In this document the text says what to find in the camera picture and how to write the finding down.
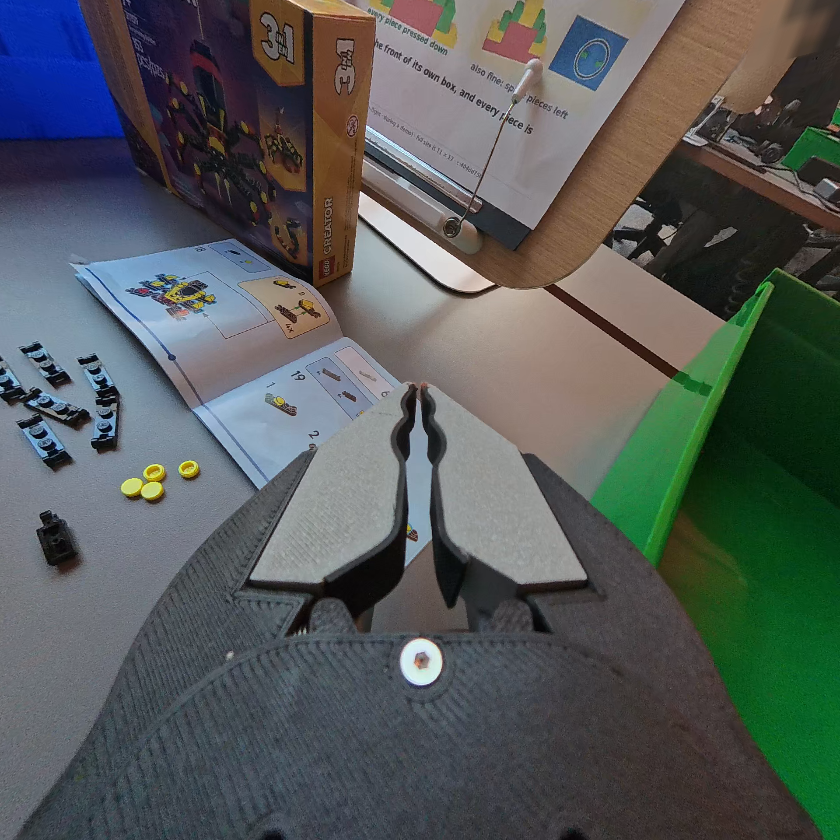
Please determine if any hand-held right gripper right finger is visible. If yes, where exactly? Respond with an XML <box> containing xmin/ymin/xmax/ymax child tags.
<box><xmin>420</xmin><ymin>385</ymin><xmax>588</xmax><ymax>627</ymax></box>

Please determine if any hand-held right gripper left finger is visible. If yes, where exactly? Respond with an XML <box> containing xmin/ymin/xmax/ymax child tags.
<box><xmin>249</xmin><ymin>384</ymin><xmax>420</xmax><ymax>621</ymax></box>

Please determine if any lego instruction booklet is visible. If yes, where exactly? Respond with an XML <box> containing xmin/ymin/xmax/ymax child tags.
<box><xmin>71</xmin><ymin>248</ymin><xmax>421</xmax><ymax>568</ymax></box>

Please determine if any group of black lego plates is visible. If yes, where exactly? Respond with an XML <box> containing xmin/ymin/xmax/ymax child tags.
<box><xmin>0</xmin><ymin>340</ymin><xmax>122</xmax><ymax>470</ymax></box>

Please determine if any yellow purple lego set box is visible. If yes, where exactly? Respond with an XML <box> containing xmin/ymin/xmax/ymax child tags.
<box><xmin>77</xmin><ymin>0</ymin><xmax>376</xmax><ymax>288</ymax></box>

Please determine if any green plastic bin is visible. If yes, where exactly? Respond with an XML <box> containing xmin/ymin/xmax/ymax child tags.
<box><xmin>591</xmin><ymin>268</ymin><xmax>840</xmax><ymax>840</ymax></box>

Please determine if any white board stand base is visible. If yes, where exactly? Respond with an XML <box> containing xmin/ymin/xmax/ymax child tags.
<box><xmin>357</xmin><ymin>157</ymin><xmax>498</xmax><ymax>294</ymax></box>

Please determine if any wooden display board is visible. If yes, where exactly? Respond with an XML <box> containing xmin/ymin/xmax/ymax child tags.
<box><xmin>354</xmin><ymin>0</ymin><xmax>756</xmax><ymax>290</ymax></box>

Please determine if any printed instruction sheet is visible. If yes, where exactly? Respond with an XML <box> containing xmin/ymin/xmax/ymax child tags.
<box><xmin>357</xmin><ymin>0</ymin><xmax>686</xmax><ymax>231</ymax></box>

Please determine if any background wooden desk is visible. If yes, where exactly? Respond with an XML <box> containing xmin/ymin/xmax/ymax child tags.
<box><xmin>676</xmin><ymin>138</ymin><xmax>840</xmax><ymax>214</ymax></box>

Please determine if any background green box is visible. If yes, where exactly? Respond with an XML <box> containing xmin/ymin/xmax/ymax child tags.
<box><xmin>784</xmin><ymin>125</ymin><xmax>840</xmax><ymax>175</ymax></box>

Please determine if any blue plastic bin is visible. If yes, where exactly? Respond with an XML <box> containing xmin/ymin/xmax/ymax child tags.
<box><xmin>0</xmin><ymin>0</ymin><xmax>129</xmax><ymax>140</ymax></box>

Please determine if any black lego bracket piece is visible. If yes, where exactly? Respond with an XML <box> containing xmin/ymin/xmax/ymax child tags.
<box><xmin>36</xmin><ymin>510</ymin><xmax>81</xmax><ymax>567</ymax></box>

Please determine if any wire clip with white tip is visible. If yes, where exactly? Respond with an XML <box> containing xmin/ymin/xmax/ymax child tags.
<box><xmin>441</xmin><ymin>58</ymin><xmax>546</xmax><ymax>238</ymax></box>

